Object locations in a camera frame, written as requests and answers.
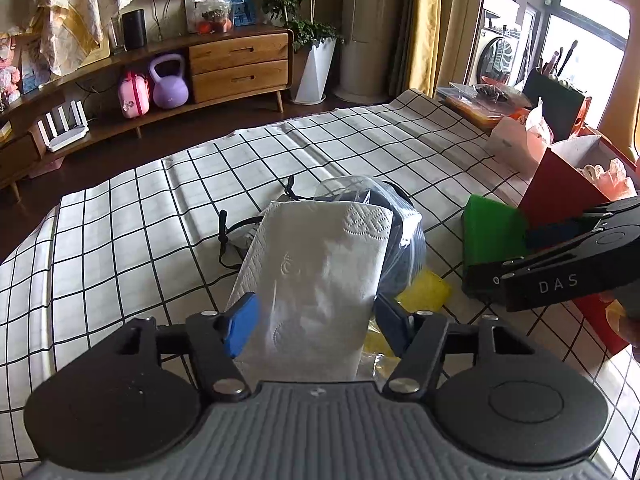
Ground person's right hand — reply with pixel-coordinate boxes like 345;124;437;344
604;292;640;363

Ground potted tree in white planter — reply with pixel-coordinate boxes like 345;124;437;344
245;0;346;106

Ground plastic bag with black item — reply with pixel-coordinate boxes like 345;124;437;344
312;175;428;306

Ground floral bed sheet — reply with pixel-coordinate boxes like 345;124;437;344
30;0;246;76

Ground pink bath loofah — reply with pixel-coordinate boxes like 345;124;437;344
596;157;638;202

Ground black checked white tablecloth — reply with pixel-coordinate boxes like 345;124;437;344
0;87;640;480

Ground yellow giraffe plush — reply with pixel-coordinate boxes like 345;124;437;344
597;0;640;161

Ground white washing machine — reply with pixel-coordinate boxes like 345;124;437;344
472;27;531;91

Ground clear storage box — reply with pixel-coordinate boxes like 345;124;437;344
436;81;531;131

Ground plastic bag of fruit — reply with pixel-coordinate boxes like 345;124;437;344
192;0;235;36

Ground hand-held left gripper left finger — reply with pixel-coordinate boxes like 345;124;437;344
112;291;260;402

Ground standing air conditioner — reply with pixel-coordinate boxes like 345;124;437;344
332;0;416;103

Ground bunch of pens and brushes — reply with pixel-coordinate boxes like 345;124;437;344
536;40;581;81

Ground blue plastic bag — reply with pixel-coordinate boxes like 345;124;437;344
222;0;258;28

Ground purple kettlebell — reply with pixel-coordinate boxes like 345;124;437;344
149;54;190;109

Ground dark pen holder box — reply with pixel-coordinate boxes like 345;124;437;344
522;67;593;143

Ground white router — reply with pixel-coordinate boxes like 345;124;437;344
37;101;91;153

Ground pink paper bag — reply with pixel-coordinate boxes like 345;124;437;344
487;99;555;176

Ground black cord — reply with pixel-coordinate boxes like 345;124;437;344
216;175;301;271

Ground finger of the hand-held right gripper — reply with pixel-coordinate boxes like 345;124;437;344
462;227;632;307
525;197;640;252

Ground yellow curtain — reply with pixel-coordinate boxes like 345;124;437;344
407;0;451;98

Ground white tissue pack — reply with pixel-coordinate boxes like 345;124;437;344
222;200;396;386

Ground wooden television cabinet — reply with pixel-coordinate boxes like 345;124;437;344
0;25;296;201

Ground yellow packet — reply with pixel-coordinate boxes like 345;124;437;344
362;267;453;356

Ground pink toy case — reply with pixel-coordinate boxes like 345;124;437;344
117;71;152;120

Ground red cardboard box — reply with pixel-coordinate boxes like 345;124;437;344
517;132;640;356

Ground green sponge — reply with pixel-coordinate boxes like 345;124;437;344
461;195;530;271

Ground black speaker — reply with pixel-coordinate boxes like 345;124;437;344
122;8;148;52

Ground pink plush doll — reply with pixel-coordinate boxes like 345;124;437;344
0;35;23;106

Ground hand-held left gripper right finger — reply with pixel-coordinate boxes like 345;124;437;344
375;292;531;402

